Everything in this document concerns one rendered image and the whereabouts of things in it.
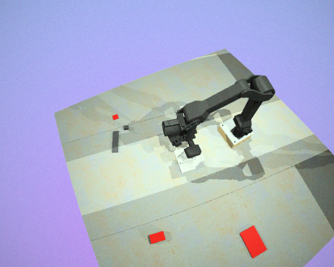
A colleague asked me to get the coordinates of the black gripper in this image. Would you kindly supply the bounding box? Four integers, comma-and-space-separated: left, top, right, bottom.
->
182, 130, 202, 159

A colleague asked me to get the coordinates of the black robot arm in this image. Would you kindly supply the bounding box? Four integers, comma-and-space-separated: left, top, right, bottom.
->
162, 75, 276, 147

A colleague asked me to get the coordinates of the grey flat bar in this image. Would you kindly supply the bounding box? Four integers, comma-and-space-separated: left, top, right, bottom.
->
112, 131, 119, 152

